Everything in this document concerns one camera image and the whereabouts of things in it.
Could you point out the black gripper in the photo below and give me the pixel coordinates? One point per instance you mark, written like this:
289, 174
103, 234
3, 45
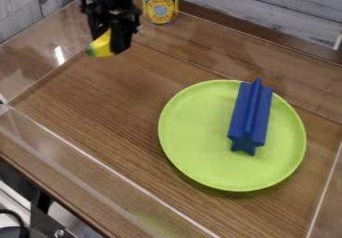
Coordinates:
117, 13

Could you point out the yellow toy banana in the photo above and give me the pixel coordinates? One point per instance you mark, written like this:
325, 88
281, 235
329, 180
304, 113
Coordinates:
99, 48

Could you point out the green round plate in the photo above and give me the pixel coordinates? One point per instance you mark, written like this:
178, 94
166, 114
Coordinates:
193, 135

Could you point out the yellow labelled tin can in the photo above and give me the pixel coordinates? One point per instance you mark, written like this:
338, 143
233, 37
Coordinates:
161, 11

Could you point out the clear acrylic tray wall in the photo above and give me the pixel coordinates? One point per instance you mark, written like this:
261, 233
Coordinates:
79, 129

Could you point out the black metal table bracket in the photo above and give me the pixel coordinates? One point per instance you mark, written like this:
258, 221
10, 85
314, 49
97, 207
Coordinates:
42, 222

